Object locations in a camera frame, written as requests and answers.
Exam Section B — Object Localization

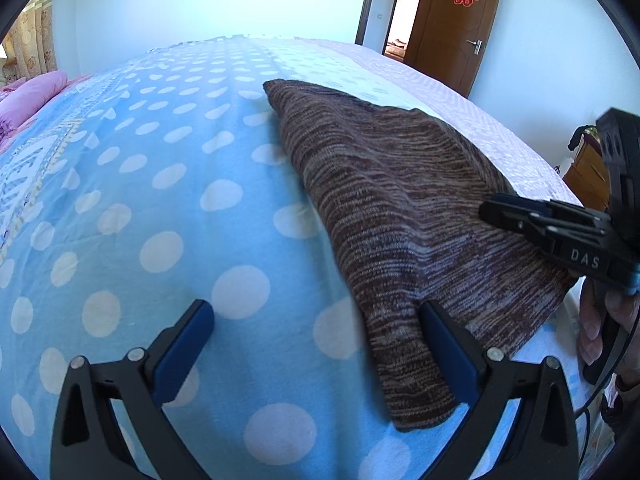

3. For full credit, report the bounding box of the beige patterned curtain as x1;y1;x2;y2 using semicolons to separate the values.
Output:
0;0;58;80

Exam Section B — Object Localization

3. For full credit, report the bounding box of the blue polka dot bed sheet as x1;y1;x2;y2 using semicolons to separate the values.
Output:
0;35;616;480

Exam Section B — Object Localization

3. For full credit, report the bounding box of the pink folded quilt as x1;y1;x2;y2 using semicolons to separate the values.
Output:
0;70;68;141

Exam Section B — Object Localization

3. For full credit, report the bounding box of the person's right hand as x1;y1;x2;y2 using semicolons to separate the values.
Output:
576;279;640;367

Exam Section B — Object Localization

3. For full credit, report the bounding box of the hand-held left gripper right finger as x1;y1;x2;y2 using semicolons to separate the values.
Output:
418;300;583;480

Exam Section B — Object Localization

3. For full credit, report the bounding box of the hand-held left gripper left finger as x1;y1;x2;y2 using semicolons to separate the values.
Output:
49;299;216;480

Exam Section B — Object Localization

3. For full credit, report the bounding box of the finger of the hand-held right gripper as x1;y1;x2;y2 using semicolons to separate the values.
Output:
479;198;612;260

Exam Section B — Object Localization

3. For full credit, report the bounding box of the wooden cabinet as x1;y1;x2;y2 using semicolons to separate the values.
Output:
562;134;613;213

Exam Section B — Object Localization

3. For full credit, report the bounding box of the dark door frame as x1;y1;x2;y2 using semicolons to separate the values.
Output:
355;0;380;47

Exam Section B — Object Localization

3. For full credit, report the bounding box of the black cable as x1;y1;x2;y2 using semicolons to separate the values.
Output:
575;320;638;463

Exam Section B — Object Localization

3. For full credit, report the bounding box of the brown wooden door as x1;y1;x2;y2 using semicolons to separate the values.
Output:
405;0;507;100

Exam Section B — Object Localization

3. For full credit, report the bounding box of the brown knitted sweater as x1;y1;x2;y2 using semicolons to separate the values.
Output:
262;79;576;433

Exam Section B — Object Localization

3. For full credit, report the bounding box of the black item on cabinet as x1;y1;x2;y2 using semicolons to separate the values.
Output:
567;126;598;152

